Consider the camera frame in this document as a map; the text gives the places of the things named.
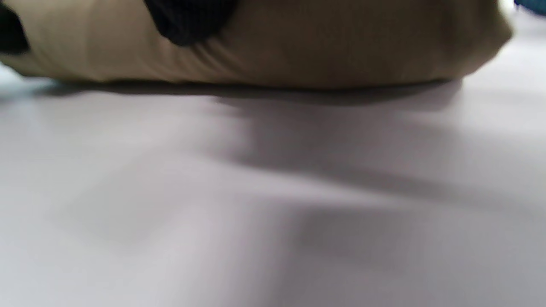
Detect person's right hand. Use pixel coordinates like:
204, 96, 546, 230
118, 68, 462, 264
142, 0, 240, 47

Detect person's left hand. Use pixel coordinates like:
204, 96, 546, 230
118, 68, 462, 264
0, 3, 31, 55

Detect brown cloth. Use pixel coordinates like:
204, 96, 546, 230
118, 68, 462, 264
0, 0, 514, 89

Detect teal shorts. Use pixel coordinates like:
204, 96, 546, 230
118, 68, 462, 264
514, 0, 546, 17

